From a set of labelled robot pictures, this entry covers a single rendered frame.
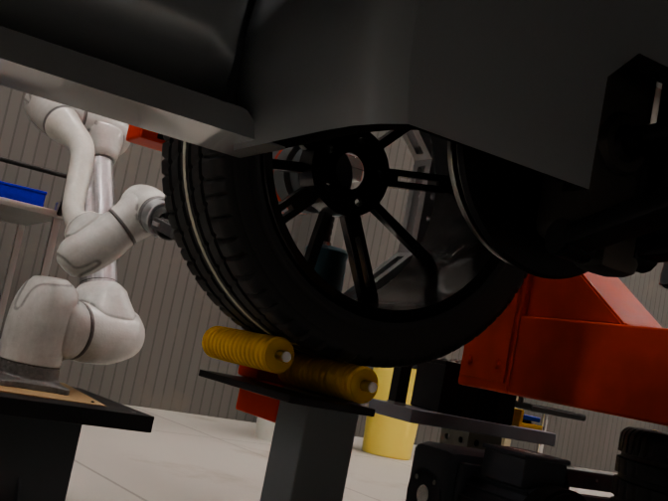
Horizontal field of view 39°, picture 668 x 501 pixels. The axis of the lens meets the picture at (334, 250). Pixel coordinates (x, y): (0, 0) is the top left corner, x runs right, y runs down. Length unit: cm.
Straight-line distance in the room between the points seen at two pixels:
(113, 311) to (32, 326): 24
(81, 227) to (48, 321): 28
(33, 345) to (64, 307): 12
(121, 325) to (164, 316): 344
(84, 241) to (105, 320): 35
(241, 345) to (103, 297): 105
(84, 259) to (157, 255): 372
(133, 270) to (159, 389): 77
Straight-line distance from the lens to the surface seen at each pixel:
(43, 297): 240
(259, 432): 541
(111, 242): 223
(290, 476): 153
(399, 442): 580
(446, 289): 161
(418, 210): 186
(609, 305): 179
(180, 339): 604
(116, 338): 253
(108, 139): 274
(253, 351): 149
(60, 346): 243
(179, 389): 609
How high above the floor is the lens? 52
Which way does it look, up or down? 6 degrees up
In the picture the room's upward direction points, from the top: 11 degrees clockwise
